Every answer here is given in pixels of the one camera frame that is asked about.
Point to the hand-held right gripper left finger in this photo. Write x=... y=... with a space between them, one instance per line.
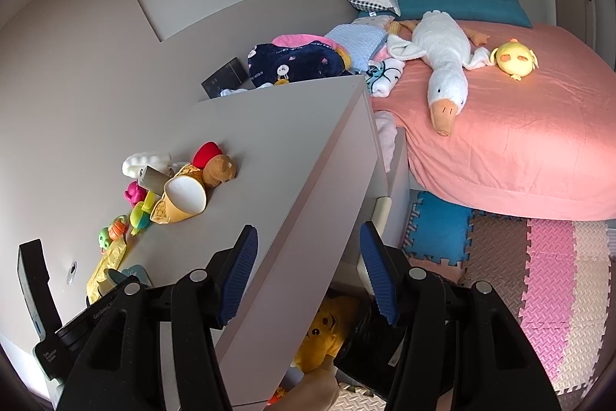
x=238 y=276

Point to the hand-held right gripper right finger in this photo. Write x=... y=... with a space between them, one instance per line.
x=380 y=281

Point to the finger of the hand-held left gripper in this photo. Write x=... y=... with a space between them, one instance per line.
x=33 y=276

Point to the yellow-green plastic elephant toy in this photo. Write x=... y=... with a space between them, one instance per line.
x=143 y=213

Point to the grey cardboard tube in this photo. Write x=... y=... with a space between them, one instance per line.
x=154 y=180

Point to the yellow bear plush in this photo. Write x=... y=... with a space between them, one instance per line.
x=327 y=329

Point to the yellow packet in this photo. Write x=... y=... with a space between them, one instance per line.
x=108 y=261

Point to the green toy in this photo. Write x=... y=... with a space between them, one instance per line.
x=104 y=238

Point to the yellow paper cup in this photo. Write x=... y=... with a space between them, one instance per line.
x=185 y=196

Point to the brown bear plush red heart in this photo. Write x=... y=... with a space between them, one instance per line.
x=216 y=168

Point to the interlocking foam floor mats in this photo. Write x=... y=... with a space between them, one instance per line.
x=495 y=257

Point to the pink toy figure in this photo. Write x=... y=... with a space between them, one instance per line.
x=134 y=193

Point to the grey dresser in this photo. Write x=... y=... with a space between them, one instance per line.
x=288 y=141

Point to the pale pink cloth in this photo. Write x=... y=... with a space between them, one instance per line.
x=385 y=136

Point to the white socks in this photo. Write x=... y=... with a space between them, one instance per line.
x=233 y=92

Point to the black box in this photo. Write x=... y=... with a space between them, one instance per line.
x=224 y=79

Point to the white printed cloth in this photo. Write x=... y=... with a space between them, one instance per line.
x=385 y=79

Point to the bed with pink sheet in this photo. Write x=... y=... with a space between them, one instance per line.
x=519 y=127

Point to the navy printed blanket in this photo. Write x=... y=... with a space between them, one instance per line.
x=298 y=64

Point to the white goose plush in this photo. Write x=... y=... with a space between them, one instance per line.
x=442 y=50

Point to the light blue blanket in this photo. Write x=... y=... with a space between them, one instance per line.
x=356 y=42

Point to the yellow chick plush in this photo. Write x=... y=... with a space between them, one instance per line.
x=512 y=59

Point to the teal pillow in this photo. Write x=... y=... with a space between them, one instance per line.
x=462 y=6

